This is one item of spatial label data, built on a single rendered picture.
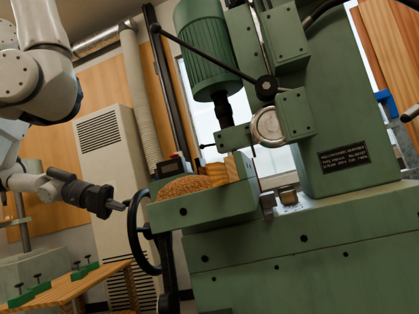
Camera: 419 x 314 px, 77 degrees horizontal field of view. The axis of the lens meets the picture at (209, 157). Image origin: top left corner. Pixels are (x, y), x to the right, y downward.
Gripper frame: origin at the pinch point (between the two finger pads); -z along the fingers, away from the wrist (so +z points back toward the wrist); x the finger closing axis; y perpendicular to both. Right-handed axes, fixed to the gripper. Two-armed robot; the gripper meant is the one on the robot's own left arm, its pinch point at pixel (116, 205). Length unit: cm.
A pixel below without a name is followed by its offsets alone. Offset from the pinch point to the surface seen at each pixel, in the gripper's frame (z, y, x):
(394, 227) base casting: -72, -9, 23
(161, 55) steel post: 73, 164, 54
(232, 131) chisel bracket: -30.7, 12.7, 30.9
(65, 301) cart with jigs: 38, 19, -79
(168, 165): -16.8, -1.4, 19.5
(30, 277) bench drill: 117, 66, -137
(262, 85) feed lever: -37, 4, 46
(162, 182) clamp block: -16.3, -2.9, 14.6
